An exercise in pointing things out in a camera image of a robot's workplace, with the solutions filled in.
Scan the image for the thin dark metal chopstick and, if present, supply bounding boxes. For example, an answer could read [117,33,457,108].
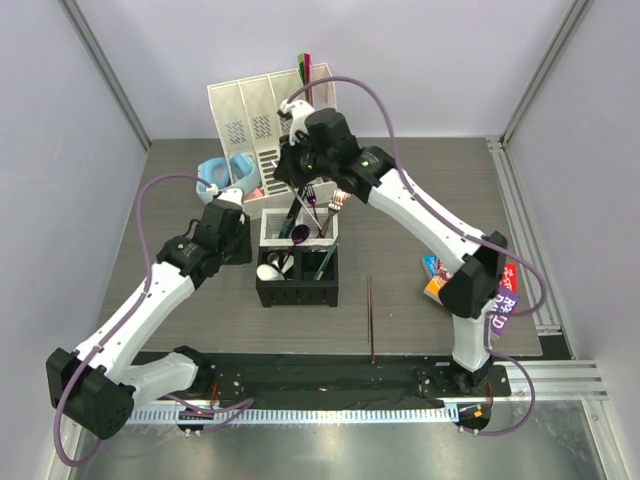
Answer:
[291,186,318,232]

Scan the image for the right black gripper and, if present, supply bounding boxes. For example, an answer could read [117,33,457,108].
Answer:
[275,130,335,190]

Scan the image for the light blue headphones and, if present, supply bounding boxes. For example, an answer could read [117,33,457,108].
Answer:
[197,153,261,200]

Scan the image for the coloured plastic folders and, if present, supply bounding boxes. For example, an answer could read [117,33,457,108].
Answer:
[297,52,313,85]

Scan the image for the slotted cable duct strip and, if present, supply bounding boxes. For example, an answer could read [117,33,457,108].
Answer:
[127,403,459,426]

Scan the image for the white two-slot utensil container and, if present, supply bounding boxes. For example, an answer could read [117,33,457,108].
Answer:
[259,208,339,250]

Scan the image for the blue treehouse book underneath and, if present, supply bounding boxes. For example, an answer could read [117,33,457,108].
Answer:
[422,254,442,277]

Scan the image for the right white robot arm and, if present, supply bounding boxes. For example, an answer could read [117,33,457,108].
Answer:
[274,100,507,395]

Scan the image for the red treehouse book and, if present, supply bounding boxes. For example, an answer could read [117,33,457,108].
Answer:
[499,263,520,302]

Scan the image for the purple metallic spoon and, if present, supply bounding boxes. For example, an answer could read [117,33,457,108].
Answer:
[291,224,311,246]

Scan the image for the copper coloured fork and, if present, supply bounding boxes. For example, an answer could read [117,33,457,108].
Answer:
[329,189,350,208]

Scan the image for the white file organizer rack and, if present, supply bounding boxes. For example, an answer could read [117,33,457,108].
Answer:
[206,62,339,205]

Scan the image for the green and tan chopstick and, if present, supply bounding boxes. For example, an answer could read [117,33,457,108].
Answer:
[313,236,340,281]

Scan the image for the teal handled black knife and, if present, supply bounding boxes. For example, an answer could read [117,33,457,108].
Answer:
[278,214,297,239]

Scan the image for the black two-slot utensil container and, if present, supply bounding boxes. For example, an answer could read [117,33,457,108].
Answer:
[255,247,340,308]

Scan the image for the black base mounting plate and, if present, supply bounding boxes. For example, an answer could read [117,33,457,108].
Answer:
[158,353,573,410]

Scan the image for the Roald Dahl colourful book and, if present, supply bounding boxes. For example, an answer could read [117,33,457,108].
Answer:
[423,268,452,303]

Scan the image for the silver metal fork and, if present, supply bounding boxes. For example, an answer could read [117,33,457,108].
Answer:
[319,202,341,238]

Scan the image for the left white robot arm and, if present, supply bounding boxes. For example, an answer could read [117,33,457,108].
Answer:
[45,189,252,440]

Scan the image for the pink paper label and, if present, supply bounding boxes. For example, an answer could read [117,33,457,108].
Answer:
[245,188,264,201]

